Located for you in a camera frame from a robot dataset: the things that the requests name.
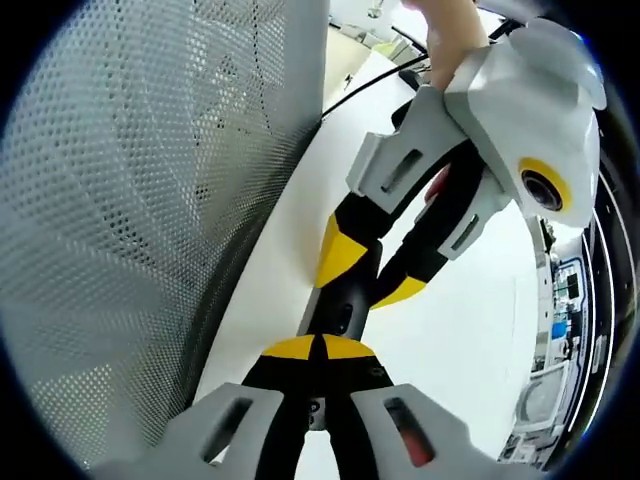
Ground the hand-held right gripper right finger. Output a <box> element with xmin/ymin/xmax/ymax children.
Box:
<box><xmin>319</xmin><ymin>333</ymin><xmax>544</xmax><ymax>480</ymax></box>

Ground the black cable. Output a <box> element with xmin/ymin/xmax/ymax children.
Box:
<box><xmin>319</xmin><ymin>19</ymin><xmax>521</xmax><ymax>116</ymax></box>

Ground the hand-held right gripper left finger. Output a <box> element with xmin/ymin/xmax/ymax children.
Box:
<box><xmin>92</xmin><ymin>333</ymin><xmax>321</xmax><ymax>480</ymax></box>

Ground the white cabinet row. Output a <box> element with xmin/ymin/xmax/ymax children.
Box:
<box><xmin>499</xmin><ymin>214</ymin><xmax>594</xmax><ymax>471</ymax></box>

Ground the grey mesh office chair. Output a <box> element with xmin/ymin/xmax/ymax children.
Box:
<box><xmin>0</xmin><ymin>0</ymin><xmax>331</xmax><ymax>471</ymax></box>

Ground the black remote control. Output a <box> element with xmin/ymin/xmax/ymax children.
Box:
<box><xmin>296</xmin><ymin>277</ymin><xmax>375</xmax><ymax>344</ymax></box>

